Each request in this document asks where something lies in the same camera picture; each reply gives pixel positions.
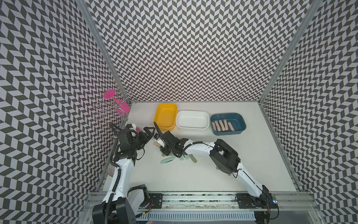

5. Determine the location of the pink knife diagonal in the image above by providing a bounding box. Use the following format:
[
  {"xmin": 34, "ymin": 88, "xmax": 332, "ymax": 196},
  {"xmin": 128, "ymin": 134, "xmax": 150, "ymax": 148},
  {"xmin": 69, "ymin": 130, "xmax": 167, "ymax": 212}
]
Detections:
[{"xmin": 219, "ymin": 120, "xmax": 226, "ymax": 131}]

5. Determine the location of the wire rack with pink discs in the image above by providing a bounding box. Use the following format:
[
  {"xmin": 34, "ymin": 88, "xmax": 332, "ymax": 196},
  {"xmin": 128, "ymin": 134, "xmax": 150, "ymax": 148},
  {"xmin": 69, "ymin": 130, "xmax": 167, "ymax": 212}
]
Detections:
[{"xmin": 93, "ymin": 89, "xmax": 139, "ymax": 138}]

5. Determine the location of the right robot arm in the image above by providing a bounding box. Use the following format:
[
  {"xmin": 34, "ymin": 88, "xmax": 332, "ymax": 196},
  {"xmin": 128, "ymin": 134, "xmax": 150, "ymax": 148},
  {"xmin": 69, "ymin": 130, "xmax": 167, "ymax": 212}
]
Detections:
[{"xmin": 154, "ymin": 131, "xmax": 277, "ymax": 209}]

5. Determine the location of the yellow storage box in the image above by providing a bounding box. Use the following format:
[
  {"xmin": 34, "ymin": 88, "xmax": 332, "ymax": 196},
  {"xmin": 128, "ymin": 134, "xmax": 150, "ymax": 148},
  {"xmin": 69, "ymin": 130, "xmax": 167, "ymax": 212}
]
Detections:
[{"xmin": 154, "ymin": 103, "xmax": 178, "ymax": 132}]

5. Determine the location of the dark teal storage box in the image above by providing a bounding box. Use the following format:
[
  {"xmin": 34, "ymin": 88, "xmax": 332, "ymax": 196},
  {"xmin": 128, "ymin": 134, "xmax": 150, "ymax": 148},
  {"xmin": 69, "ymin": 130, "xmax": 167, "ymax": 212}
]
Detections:
[{"xmin": 210, "ymin": 113, "xmax": 247, "ymax": 136}]

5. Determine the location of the olive knife centre vertical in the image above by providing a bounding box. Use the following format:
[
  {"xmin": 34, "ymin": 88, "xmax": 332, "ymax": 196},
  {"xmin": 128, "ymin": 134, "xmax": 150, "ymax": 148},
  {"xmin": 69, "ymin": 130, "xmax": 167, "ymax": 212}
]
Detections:
[{"xmin": 189, "ymin": 155, "xmax": 197, "ymax": 163}]

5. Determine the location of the pink ribbed glass bowl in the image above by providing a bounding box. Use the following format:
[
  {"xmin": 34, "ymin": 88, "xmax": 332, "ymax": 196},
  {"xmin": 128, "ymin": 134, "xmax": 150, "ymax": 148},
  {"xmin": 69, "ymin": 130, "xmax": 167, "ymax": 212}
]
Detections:
[{"xmin": 107, "ymin": 164, "xmax": 116, "ymax": 177}]

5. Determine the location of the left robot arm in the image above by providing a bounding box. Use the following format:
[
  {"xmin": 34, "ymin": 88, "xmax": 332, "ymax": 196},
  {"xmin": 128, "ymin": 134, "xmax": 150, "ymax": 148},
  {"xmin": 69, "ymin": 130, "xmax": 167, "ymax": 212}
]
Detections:
[{"xmin": 92, "ymin": 127, "xmax": 155, "ymax": 224}]

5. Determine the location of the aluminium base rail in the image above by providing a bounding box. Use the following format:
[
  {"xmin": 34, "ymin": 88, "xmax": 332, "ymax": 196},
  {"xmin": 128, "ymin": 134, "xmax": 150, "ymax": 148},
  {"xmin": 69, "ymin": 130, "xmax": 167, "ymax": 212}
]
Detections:
[{"xmin": 83, "ymin": 191, "xmax": 319, "ymax": 212}]

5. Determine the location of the pink knife vertical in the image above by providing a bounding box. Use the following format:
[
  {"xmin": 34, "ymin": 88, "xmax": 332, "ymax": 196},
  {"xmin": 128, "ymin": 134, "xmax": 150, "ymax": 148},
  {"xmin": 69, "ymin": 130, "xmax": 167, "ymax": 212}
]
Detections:
[{"xmin": 214, "ymin": 120, "xmax": 221, "ymax": 132}]

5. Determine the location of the white storage box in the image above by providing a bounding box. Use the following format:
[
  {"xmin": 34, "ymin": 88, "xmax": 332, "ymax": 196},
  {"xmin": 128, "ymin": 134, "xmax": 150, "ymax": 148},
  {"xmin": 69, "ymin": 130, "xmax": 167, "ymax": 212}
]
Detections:
[{"xmin": 176, "ymin": 110, "xmax": 210, "ymax": 130}]

